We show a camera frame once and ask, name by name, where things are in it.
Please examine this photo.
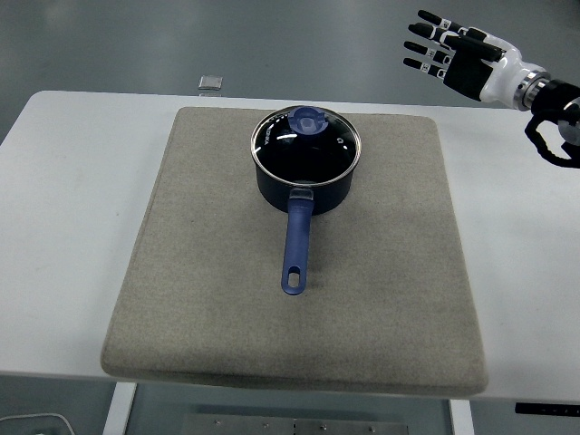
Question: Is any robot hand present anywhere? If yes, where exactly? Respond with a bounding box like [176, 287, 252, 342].
[402, 9, 549, 109]

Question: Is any glass pot lid blue knob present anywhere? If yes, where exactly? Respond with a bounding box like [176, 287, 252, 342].
[249, 104, 363, 188]

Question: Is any grey fabric mat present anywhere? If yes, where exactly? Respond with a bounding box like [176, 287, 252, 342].
[100, 106, 489, 395]

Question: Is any black table control panel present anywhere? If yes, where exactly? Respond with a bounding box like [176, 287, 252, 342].
[515, 402, 580, 415]

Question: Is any white table leg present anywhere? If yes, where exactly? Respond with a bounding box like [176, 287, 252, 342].
[102, 382, 138, 435]
[449, 399, 475, 435]

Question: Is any dark blue saucepan long handle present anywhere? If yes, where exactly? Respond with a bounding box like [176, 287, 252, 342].
[255, 156, 357, 296]

